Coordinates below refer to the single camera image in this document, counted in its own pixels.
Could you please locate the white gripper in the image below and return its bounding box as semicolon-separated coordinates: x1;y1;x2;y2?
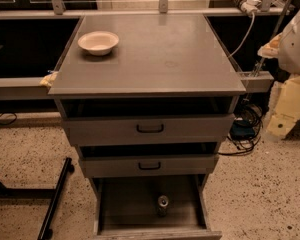
257;34;300;139

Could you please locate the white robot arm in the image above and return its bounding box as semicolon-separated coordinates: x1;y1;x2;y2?
258;10;300;139

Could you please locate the grey top drawer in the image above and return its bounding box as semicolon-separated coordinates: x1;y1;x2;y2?
62;114;234;146

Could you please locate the grey middle drawer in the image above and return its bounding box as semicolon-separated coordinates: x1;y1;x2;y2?
79;154;218;178

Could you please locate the grey drawer cabinet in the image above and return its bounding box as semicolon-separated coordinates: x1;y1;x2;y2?
48;14;247;240

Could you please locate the grey open bottom drawer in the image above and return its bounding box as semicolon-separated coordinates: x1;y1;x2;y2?
94;175;222;240

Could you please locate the thin metal rod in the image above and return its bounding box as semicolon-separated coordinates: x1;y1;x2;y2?
250;0;299;78

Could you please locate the white power strip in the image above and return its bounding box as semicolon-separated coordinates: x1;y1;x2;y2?
232;0;260;15

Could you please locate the white bowl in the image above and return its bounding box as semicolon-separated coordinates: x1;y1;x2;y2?
78;31;119;56

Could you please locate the black metal stand leg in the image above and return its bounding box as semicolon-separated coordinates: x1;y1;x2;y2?
37;157;74;240

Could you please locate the yellow tape piece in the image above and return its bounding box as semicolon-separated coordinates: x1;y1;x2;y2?
40;72;58;87

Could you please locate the black cable bundle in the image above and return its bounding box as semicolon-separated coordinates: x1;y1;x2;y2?
218;102;264;157

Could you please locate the white power cable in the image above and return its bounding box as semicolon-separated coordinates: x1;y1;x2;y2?
227;12;257;59

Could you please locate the grey metal rail frame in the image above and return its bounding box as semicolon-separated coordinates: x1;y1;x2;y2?
0;0;286;100

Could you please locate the black floor cable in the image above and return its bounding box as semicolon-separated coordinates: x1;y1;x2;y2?
0;112;18;126

